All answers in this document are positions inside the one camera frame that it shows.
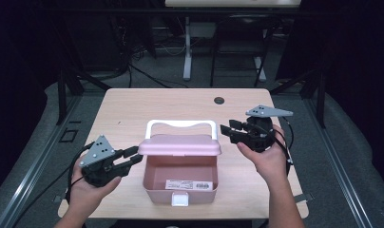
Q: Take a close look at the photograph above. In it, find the white desk with white legs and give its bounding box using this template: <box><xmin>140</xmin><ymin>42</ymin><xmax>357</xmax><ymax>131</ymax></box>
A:
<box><xmin>164</xmin><ymin>0</ymin><xmax>302</xmax><ymax>83</ymax></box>

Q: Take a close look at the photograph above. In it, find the black metal stand frame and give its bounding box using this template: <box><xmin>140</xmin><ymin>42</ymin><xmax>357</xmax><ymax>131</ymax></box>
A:
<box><xmin>269</xmin><ymin>68</ymin><xmax>328</xmax><ymax>129</ymax></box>
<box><xmin>54</xmin><ymin>66</ymin><xmax>112</xmax><ymax>126</ymax></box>

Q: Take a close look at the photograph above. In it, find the pink storage box white handle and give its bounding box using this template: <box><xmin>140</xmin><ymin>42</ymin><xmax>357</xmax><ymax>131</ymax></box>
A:
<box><xmin>138</xmin><ymin>119</ymin><xmax>222</xmax><ymax>207</ymax></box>

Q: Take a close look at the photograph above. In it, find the person's left hand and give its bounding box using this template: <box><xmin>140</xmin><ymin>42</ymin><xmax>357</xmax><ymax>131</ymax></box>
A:
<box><xmin>67</xmin><ymin>155</ymin><xmax>123</xmax><ymax>217</ymax></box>

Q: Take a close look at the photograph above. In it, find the person's right hand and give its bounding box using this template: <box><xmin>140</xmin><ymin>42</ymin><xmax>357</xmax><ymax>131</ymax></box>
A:
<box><xmin>236</xmin><ymin>123</ymin><xmax>291</xmax><ymax>188</ymax></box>

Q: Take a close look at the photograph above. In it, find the hand-held gripper black cable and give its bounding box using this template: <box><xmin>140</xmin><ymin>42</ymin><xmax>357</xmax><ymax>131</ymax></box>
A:
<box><xmin>12</xmin><ymin>141</ymin><xmax>97</xmax><ymax>228</ymax></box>
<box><xmin>265</xmin><ymin>123</ymin><xmax>293</xmax><ymax>177</ymax></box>

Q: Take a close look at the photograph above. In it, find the thin black cable beside table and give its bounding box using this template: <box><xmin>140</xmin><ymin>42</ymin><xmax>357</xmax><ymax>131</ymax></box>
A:
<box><xmin>280</xmin><ymin>116</ymin><xmax>295</xmax><ymax>150</ymax></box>

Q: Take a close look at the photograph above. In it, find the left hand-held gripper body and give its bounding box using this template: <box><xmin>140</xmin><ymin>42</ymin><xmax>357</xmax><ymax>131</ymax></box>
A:
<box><xmin>78</xmin><ymin>134</ymin><xmax>125</xmax><ymax>188</ymax></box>

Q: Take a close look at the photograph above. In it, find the left hand-held gripper black cable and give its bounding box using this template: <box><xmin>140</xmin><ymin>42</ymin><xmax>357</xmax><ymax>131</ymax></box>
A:
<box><xmin>12</xmin><ymin>141</ymin><xmax>97</xmax><ymax>228</ymax></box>

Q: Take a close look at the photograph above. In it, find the grey metal floor rail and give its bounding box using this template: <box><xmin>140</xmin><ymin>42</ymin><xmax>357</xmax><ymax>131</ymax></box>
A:
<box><xmin>303</xmin><ymin>98</ymin><xmax>375</xmax><ymax>228</ymax></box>
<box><xmin>0</xmin><ymin>94</ymin><xmax>84</xmax><ymax>228</ymax></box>

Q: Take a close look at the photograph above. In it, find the black floor cable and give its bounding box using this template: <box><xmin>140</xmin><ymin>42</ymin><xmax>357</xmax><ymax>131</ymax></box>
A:
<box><xmin>127</xmin><ymin>62</ymin><xmax>190</xmax><ymax>89</ymax></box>

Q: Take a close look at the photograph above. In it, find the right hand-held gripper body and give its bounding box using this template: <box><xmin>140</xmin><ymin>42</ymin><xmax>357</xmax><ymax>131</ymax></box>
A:
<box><xmin>236</xmin><ymin>104</ymin><xmax>295</xmax><ymax>154</ymax></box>

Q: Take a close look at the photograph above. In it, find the black metal chair frame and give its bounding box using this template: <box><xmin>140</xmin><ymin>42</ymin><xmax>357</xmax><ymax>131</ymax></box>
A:
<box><xmin>209</xmin><ymin>13</ymin><xmax>274</xmax><ymax>88</ymax></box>

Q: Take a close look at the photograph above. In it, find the right hand-held gripper black cable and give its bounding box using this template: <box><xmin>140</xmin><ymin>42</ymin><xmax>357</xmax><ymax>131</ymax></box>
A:
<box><xmin>265</xmin><ymin>123</ymin><xmax>293</xmax><ymax>177</ymax></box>

